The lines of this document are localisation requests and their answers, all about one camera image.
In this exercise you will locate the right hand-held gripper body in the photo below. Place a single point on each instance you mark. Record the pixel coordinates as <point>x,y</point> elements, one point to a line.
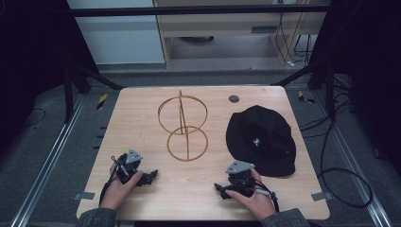
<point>241,176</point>

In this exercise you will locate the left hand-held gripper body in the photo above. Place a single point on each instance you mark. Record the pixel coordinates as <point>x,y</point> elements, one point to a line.
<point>130,161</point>

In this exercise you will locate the black bucket hat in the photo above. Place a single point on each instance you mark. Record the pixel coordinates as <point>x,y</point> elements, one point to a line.
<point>261,142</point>

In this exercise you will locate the person's left hand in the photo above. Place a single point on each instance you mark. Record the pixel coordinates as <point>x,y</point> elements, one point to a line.
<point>118,192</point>

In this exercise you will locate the person's right hand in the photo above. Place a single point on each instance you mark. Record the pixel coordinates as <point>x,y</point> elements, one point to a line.
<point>257,203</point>

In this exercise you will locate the yellow black striped tape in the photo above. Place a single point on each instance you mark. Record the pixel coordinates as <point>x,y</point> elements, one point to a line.
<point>101,101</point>
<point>304,97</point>

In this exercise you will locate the grey round table grommet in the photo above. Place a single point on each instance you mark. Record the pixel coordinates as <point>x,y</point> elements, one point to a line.
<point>234,99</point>

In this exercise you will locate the black metal stand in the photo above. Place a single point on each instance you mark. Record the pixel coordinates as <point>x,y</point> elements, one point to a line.
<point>318,78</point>
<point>78,82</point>

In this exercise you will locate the white cabinet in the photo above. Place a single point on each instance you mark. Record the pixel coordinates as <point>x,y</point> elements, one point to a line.
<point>116,38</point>

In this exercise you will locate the black curtain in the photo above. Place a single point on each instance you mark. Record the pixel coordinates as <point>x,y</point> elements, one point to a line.
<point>31,63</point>
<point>372,63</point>

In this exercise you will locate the light wooden desk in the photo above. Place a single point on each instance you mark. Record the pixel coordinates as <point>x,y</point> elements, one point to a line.
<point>220,22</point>

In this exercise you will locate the grey metal table bracket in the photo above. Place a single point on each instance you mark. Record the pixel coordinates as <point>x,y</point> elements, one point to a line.
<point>84,195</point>
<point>321,196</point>

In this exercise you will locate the aluminium floor rail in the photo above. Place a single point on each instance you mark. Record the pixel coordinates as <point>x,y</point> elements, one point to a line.
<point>353,164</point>
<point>47,160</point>

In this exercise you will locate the black metal frame bar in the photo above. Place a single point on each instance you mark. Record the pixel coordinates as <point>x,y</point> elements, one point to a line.
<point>195,10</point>

